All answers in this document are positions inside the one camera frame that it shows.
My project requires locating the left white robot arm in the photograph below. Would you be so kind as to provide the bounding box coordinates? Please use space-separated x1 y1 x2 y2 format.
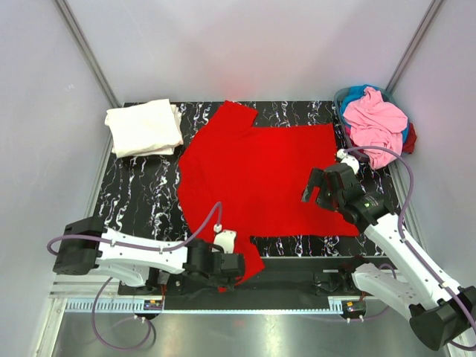
47 217 245 295

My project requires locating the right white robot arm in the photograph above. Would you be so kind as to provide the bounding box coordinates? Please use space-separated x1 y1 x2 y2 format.
302 161 475 351

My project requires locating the folded white t-shirt stack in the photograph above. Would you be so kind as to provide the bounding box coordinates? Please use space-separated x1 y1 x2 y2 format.
105 99 184 158

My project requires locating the left small circuit board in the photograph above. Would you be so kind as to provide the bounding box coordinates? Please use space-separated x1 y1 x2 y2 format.
144 300 164 310

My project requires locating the small circuit board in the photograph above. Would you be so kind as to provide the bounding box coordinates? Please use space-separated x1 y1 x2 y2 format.
344 300 367 314
144 300 164 310

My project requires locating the pink t-shirt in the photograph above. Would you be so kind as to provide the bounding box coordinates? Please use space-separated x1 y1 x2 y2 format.
344 87 408 170

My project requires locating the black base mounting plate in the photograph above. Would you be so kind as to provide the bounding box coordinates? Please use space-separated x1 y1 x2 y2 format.
118 257 362 303

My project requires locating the dark red t-shirt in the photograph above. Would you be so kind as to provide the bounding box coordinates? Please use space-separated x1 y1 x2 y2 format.
402 123 417 154

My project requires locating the grey laundry basket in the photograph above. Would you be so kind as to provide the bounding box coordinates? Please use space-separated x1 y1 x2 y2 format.
333 87 396 147

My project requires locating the blue t-shirt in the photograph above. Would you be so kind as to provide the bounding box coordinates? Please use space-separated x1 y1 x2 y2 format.
339 84 411 144

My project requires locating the right small circuit board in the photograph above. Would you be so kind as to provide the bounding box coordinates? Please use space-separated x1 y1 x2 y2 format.
344 300 367 314

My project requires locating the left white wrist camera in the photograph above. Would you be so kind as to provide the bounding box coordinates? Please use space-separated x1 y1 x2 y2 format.
212 224 237 254

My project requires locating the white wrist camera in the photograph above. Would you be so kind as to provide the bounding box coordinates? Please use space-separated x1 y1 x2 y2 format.
212 224 237 254
336 149 360 175

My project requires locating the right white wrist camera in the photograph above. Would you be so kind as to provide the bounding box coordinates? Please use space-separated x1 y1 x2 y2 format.
336 149 360 175

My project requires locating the slotted grey cable duct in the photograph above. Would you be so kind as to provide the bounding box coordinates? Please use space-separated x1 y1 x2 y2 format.
65 297 345 315

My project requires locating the right aluminium frame post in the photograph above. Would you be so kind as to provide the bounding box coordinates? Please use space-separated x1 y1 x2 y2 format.
386 0 446 93

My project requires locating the aluminium frame post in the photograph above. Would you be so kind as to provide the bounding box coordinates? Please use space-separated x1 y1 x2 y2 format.
386 0 446 93
53 0 121 108

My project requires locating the left aluminium frame post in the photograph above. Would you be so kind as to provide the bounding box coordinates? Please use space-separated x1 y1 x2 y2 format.
53 0 121 108

